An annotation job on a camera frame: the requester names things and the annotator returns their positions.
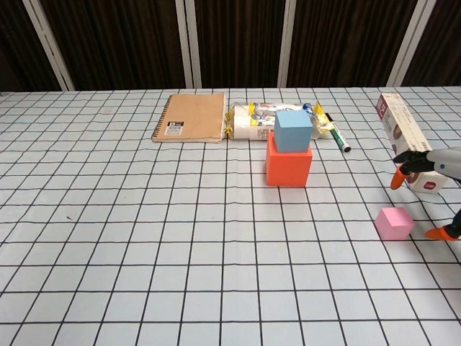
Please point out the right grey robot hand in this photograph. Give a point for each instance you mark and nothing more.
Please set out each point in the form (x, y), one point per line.
(439, 162)

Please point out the pink foam cube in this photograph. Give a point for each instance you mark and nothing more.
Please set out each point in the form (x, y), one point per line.
(394, 223)

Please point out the light blue foam cube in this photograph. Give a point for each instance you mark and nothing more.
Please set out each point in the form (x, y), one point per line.
(293, 133)

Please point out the orange cube block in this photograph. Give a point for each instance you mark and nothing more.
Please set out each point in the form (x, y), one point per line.
(288, 169)

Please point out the long white carton box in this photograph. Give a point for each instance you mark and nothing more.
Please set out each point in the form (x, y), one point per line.
(403, 122)

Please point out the green marker pen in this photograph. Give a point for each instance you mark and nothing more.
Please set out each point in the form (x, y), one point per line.
(338, 138)

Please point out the brown spiral notebook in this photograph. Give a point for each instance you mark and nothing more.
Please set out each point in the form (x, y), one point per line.
(194, 115)

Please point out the checked light blue tablecloth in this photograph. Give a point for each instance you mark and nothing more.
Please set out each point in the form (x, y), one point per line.
(108, 252)

